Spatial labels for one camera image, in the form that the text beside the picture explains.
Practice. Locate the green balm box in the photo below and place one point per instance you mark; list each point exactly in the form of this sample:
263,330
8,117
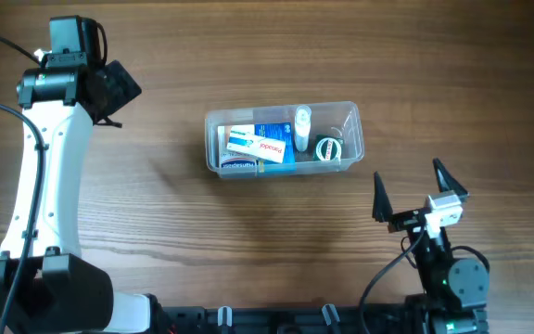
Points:
328,148

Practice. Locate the white Hansaplast plaster box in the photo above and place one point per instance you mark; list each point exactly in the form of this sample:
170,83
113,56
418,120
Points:
228,158

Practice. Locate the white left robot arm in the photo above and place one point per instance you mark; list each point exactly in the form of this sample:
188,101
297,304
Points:
45,284

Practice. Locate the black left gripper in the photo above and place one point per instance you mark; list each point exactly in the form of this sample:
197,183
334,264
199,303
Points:
121,86

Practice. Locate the clear plastic container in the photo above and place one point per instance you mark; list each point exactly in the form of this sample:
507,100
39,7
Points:
337,119

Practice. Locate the white Panadol caplets box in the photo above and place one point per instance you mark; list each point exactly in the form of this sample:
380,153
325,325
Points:
242,141

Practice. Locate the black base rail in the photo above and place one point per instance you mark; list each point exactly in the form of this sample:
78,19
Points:
328,319

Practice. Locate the blue VapoDrops box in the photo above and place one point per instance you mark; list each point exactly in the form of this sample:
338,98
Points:
283,132

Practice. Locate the white dropper bottle clear cap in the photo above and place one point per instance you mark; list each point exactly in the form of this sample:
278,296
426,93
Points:
302,127

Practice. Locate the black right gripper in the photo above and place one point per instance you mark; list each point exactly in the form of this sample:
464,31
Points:
411,219

